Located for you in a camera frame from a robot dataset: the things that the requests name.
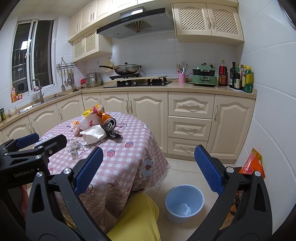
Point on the chrome kitchen faucet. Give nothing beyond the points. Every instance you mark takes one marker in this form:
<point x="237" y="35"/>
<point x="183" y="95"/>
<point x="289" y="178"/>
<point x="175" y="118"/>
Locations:
<point x="38" y="89"/>

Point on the orange crushed soda can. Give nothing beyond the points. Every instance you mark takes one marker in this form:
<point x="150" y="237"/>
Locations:
<point x="108" y="122"/>

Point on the brown cardboard box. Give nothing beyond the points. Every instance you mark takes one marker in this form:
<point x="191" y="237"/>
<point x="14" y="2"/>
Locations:
<point x="232" y="211"/>

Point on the yellow trousers leg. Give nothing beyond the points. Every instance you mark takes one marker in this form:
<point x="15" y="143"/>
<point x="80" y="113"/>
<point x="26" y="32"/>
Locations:
<point x="138" y="220"/>

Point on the pink plastic bag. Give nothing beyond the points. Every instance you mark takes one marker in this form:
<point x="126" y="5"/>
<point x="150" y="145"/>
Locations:
<point x="86" y="123"/>

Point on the orange rice bag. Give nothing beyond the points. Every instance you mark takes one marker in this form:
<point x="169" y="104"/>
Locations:
<point x="253" y="163"/>

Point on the cream upper left cabinets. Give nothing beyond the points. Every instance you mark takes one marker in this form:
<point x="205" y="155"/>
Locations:
<point x="86" y="43"/>

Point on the pink utensil holder cup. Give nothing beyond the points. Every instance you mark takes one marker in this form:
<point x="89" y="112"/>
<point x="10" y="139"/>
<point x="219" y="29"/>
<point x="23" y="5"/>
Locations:
<point x="181" y="78"/>

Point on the red soy sauce bottle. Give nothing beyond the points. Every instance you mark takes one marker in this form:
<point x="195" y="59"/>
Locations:
<point x="223" y="74"/>

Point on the wall utensil rack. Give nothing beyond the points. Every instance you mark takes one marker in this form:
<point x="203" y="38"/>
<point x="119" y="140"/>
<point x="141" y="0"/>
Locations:
<point x="66" y="72"/>

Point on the kitchen window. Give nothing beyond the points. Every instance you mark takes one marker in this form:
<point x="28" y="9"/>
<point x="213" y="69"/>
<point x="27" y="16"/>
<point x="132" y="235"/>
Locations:
<point x="31" y="58"/>

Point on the orange white plastic bag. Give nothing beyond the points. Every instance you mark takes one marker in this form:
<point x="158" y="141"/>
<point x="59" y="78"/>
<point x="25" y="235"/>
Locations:
<point x="74" y="124"/>

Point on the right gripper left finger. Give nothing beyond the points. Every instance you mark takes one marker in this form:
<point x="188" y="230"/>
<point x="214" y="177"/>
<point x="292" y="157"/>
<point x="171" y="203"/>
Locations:
<point x="45" y="220"/>

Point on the clear plastic wrap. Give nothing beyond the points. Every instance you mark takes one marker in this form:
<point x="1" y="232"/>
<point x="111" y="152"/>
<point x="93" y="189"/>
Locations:
<point x="75" y="148"/>

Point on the white tissue paper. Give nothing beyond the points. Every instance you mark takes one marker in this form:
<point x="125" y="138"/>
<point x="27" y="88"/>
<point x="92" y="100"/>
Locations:
<point x="93" y="135"/>

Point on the dark vinegar bottle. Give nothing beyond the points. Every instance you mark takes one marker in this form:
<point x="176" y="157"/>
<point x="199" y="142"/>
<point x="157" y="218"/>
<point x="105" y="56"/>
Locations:
<point x="232" y="75"/>

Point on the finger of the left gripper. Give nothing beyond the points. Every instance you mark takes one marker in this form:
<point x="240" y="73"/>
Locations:
<point x="20" y="143"/>
<point x="53" y="145"/>

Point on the yellow snack wrapper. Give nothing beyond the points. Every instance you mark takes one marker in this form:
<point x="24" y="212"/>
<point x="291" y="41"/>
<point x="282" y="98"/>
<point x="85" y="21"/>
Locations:
<point x="87" y="112"/>

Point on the green yellow oil bottle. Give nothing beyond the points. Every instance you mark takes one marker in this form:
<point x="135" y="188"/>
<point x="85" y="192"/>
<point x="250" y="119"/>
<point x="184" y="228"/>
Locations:
<point x="248" y="80"/>

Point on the grey range hood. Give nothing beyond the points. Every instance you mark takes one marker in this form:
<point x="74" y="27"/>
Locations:
<point x="151" y="21"/>

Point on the black snack wrapper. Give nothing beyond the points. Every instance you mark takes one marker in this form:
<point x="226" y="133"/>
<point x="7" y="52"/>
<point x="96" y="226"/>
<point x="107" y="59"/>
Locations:
<point x="113" y="134"/>

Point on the cream lower cabinets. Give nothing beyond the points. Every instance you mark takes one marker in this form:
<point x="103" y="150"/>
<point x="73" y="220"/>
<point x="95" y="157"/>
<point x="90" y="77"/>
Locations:
<point x="178" y="120"/>

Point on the green electric grill appliance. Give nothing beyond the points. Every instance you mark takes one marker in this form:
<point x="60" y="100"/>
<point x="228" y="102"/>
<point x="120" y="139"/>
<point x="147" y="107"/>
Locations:
<point x="204" y="75"/>

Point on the steel stock pot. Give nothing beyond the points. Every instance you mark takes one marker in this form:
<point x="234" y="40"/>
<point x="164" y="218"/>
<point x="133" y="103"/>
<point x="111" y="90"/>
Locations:
<point x="93" y="79"/>

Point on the steel wok with lid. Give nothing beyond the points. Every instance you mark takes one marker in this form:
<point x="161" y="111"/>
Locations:
<point x="123" y="69"/>

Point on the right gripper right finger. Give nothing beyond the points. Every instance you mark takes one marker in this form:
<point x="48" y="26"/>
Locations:
<point x="253" y="218"/>

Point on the cream upper right cabinet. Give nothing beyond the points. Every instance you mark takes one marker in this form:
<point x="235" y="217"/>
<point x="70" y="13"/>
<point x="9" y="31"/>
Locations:
<point x="207" y="23"/>

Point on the black gas stove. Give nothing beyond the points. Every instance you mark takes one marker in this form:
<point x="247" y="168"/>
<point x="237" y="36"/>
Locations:
<point x="136" y="80"/>

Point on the pink checkered tablecloth table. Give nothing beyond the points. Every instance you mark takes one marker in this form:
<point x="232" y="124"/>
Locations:
<point x="133" y="163"/>

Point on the cream cabinets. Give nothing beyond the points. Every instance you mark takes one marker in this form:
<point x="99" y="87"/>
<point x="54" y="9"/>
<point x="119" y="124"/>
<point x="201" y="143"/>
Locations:
<point x="86" y="43"/>
<point x="178" y="120"/>

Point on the light blue trash bin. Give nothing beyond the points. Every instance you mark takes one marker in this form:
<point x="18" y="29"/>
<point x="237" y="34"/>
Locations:
<point x="183" y="202"/>

